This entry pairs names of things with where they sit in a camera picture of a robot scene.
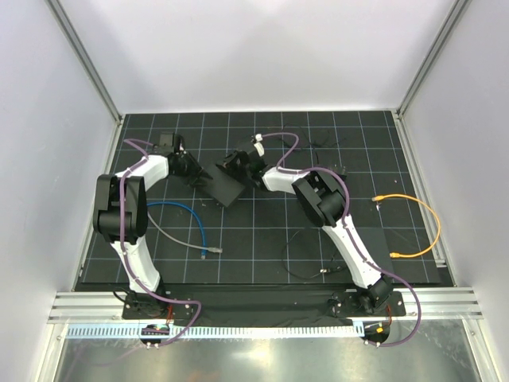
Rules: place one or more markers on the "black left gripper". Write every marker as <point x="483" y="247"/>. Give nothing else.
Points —
<point x="194" y="179"/>

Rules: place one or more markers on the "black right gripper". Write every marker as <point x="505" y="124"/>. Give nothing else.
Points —
<point x="229" y="163"/>

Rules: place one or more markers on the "black network switch box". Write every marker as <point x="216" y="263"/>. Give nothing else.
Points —
<point x="220" y="186"/>

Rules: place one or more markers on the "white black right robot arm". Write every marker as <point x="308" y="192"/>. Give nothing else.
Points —
<point x="325" y="200"/>

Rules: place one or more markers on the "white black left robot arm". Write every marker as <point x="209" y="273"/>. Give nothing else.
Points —
<point x="120" y="213"/>

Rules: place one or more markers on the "black power adapter plug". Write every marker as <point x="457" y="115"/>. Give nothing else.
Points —
<point x="340" y="171"/>

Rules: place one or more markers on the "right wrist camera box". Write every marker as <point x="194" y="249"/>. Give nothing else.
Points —
<point x="252" y="148"/>

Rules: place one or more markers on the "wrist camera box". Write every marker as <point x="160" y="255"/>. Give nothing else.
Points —
<point x="169" y="143"/>
<point x="252" y="148"/>

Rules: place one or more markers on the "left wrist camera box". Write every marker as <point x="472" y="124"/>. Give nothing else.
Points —
<point x="169" y="143"/>

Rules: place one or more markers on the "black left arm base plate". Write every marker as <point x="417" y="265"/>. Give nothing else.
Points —
<point x="143" y="306"/>

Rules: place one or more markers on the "white slotted cable duct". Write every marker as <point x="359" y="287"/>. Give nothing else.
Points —
<point x="147" y="331"/>

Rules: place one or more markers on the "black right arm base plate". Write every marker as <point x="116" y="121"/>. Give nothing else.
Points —
<point x="351" y="304"/>

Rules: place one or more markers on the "aluminium left frame post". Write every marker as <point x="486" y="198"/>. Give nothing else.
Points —
<point x="73" y="38"/>

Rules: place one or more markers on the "aluminium frame post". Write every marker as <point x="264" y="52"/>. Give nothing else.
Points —
<point x="439" y="42"/>
<point x="73" y="38"/>

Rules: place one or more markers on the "aluminium front frame rail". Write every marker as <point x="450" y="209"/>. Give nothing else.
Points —
<point x="264" y="307"/>

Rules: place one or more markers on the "aluminium right frame post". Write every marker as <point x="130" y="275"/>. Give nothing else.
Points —
<point x="439" y="42"/>

